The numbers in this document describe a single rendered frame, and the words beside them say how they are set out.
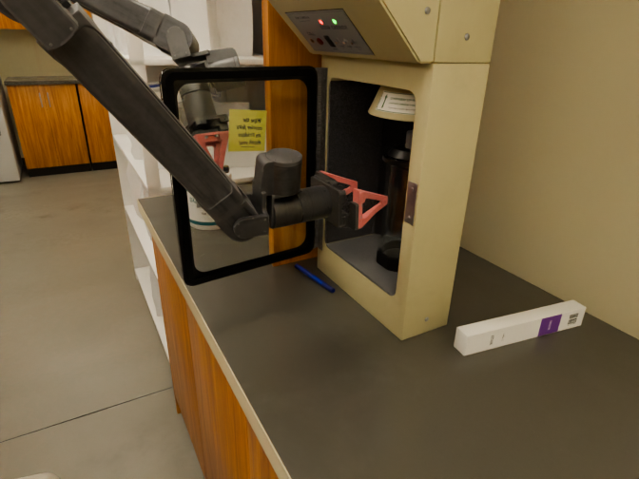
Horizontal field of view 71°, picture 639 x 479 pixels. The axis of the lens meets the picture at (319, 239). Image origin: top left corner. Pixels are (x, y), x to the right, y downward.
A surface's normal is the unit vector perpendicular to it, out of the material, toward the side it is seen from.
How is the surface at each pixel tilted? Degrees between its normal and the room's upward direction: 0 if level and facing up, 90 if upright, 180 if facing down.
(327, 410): 0
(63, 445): 0
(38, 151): 90
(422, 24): 90
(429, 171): 90
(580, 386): 0
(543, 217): 90
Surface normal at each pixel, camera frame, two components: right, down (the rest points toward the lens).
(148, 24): 0.05, 0.19
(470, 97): 0.48, 0.37
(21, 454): 0.02, -0.91
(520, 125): -0.87, 0.18
